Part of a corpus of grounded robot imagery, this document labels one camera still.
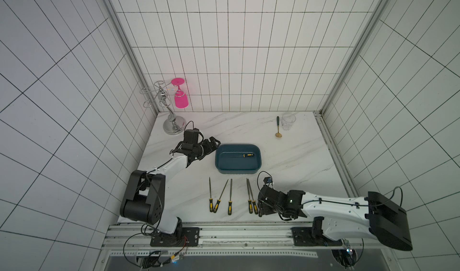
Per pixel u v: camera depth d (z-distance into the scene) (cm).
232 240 73
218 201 83
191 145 71
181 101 109
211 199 83
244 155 97
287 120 110
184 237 72
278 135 106
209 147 81
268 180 76
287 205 59
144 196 45
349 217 46
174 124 111
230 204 82
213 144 83
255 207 80
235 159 97
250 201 83
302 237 74
